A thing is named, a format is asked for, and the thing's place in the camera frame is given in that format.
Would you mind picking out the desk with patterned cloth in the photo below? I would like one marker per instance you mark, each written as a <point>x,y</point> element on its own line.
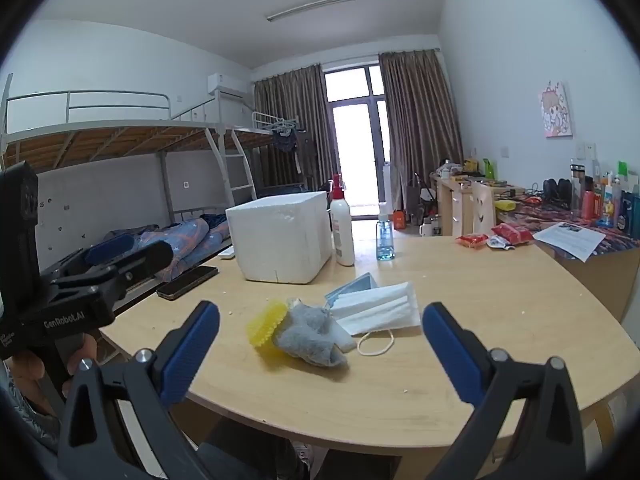
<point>600,270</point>

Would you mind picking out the white metal bunk bed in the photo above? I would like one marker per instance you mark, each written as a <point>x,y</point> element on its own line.
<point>100,140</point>

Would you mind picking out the white bunk bed ladder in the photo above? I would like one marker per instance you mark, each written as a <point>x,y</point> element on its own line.
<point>237,170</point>

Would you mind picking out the clear blue spray bottle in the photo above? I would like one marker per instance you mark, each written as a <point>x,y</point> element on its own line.
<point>385,246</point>

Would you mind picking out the brown curtain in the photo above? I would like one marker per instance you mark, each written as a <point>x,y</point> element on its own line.
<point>290,110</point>
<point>420,120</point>

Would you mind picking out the large red snack packet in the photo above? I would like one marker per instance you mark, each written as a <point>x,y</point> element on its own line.
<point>512,233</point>

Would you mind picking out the yellow sponge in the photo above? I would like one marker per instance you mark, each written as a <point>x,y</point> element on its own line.
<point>505,205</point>

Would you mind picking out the white foam box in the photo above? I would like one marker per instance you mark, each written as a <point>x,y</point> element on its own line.
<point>280,240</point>

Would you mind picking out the white mug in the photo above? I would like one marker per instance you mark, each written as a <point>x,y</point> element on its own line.
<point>426,230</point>

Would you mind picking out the ceiling tube light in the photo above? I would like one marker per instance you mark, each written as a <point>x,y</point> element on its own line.
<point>310,7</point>

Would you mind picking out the small red snack packet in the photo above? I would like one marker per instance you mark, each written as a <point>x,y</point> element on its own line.
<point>471,241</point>

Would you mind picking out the row of toiletry bottles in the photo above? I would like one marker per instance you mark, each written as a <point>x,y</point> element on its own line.
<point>607,200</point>

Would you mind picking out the white face masks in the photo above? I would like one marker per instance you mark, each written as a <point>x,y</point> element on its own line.
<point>380,307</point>

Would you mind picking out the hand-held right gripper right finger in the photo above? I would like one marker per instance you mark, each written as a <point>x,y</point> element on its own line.
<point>452,355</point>

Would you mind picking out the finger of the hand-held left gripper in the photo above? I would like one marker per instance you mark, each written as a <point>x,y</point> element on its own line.
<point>107,249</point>
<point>145,260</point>

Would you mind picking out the white lotion bottle red pump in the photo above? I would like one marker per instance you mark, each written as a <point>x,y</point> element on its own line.
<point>342,235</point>

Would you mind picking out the printed paper sheet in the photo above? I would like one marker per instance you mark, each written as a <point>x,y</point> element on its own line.
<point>570,240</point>

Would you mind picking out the yellow spiky scrubber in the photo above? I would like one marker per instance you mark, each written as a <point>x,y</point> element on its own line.
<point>265,325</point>

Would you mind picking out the white wall sockets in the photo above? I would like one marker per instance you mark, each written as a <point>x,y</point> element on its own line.
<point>585,149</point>

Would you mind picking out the pink cartoon wall poster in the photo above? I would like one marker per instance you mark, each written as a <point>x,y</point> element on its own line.
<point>556,110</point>

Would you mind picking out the black headphones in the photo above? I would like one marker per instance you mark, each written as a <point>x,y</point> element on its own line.
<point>556,191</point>

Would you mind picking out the black phone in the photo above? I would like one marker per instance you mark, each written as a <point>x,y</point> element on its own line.
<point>187,282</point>

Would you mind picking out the person's left hand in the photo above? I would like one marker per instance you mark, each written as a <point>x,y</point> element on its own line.
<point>27,375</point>

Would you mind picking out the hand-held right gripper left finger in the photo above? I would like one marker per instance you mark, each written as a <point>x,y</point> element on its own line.
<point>192,355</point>

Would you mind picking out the distant white bunk bed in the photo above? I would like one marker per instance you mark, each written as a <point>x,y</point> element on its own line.
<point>270,135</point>

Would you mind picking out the white air conditioner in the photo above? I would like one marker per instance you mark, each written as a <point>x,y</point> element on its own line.
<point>225,85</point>

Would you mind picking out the grey sock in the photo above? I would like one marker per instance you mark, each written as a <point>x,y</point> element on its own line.
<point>310,335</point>

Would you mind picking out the wooden chair with smiley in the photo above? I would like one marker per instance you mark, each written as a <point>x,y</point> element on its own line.
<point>482,210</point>

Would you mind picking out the hanging dark clothes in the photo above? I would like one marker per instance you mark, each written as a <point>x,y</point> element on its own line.
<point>287,141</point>

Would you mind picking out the glass balcony door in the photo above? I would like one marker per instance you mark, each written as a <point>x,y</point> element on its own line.
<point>357,150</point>

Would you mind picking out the light wooden desk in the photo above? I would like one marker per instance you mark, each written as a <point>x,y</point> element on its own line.
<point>452,205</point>

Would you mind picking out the blue face mask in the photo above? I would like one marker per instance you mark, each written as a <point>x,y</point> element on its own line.
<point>355,285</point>

